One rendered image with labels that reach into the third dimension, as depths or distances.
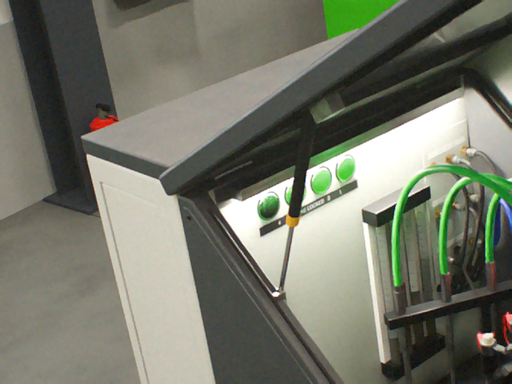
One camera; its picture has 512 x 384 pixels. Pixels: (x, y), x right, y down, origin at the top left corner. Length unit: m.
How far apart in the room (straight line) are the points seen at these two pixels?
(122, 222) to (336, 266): 0.39
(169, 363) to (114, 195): 0.33
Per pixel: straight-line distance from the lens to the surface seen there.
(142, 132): 1.80
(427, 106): 1.89
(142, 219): 1.76
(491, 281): 1.93
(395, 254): 1.83
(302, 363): 1.54
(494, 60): 2.00
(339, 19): 5.63
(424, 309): 1.90
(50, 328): 4.43
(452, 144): 2.01
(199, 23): 6.40
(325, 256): 1.83
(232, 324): 1.65
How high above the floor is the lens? 2.07
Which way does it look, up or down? 23 degrees down
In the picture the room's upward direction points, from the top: 10 degrees counter-clockwise
